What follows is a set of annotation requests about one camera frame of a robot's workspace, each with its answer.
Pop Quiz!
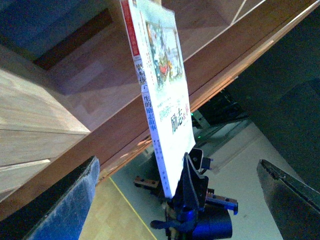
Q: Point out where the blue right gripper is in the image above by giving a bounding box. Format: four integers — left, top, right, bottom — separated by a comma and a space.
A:
150, 148, 238, 240

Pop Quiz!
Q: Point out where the wooden shelf cabinet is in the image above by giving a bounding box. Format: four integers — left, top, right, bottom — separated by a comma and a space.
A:
0, 0, 319, 220

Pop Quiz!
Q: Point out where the white children's story book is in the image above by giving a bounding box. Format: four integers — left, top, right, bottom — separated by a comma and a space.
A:
120, 0, 195, 199

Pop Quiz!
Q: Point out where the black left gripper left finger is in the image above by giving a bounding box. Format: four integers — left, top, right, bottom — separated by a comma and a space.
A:
0, 156, 100, 240

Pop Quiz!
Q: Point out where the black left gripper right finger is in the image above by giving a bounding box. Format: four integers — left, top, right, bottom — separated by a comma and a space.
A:
256, 159, 320, 240

